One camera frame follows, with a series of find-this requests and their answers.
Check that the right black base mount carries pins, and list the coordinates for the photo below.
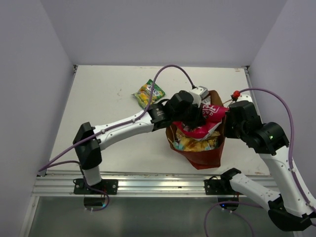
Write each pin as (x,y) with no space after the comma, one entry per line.
(216,186)

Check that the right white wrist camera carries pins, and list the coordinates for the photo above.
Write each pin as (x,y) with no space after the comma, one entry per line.
(237,96)

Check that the pink REAL chips bag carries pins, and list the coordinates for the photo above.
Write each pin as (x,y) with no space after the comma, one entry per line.
(212,117)

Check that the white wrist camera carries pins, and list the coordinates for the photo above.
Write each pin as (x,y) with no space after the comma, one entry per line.
(237,96)
(198,94)

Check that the aluminium mounting rail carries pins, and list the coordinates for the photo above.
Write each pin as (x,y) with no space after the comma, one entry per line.
(60,184)

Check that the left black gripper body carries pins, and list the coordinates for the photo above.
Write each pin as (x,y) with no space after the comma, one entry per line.
(190,116)

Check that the red brown paper bag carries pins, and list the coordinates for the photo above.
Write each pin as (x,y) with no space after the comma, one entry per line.
(204,159)

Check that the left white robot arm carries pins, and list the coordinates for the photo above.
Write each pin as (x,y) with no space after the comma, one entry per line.
(91,140)

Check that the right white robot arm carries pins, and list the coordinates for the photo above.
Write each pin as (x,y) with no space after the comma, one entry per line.
(286,208)

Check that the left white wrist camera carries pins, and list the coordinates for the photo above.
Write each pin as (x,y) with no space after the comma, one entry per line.
(198,94)

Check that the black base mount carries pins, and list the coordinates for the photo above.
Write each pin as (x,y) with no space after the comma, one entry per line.
(110,186)
(216,186)

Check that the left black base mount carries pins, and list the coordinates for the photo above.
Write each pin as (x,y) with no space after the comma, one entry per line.
(110,186)

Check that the tan kettle chips bag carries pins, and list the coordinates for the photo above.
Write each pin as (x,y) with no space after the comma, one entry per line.
(188,144)

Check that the green Fox's candy bag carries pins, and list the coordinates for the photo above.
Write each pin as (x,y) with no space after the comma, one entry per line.
(143,94)

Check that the brown white chips bag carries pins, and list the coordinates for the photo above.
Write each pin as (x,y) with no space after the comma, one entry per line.
(206,100)

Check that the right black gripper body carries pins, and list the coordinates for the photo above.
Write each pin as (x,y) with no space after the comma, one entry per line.
(232,130)

